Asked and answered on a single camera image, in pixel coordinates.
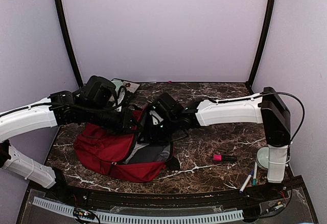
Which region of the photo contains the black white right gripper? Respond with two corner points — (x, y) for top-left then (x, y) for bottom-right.
(137, 115), (179, 144)

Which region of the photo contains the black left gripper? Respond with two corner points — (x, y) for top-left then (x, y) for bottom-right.
(83, 103), (144, 137)

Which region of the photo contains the red student backpack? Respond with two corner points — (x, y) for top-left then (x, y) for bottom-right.
(73, 106), (181, 183)

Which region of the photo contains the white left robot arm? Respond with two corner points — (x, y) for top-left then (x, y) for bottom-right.
(1, 76), (137, 201)

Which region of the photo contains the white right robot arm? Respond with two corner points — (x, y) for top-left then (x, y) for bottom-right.
(145, 87), (292, 200)

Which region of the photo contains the light green ceramic bowl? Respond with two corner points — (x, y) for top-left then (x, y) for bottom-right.
(111, 80), (124, 93)

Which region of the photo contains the square floral ceramic plate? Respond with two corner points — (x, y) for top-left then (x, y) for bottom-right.
(111, 78), (140, 99)

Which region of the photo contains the pink black highlighter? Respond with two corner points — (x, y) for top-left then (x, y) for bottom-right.
(213, 154), (237, 162)

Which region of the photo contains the round glass jar lid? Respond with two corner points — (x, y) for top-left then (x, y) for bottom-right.
(256, 147), (269, 170)

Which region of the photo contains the white blue marker pen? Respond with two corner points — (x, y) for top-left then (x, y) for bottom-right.
(239, 174), (252, 193)

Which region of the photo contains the white teal marker pen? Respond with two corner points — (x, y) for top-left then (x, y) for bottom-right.
(252, 162), (258, 186)

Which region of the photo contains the grey slotted cable duct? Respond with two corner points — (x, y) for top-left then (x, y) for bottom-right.
(32, 197), (244, 223)

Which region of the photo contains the black right frame post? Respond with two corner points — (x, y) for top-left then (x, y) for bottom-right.
(245, 0), (275, 91)

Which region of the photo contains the black frame post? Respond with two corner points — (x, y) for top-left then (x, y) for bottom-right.
(245, 0), (275, 91)
(54, 0), (83, 87)

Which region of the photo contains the black left frame post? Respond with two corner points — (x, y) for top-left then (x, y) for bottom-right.
(54, 0), (83, 87)

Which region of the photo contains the black front frame rail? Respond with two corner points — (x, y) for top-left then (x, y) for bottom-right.
(15, 175), (320, 224)

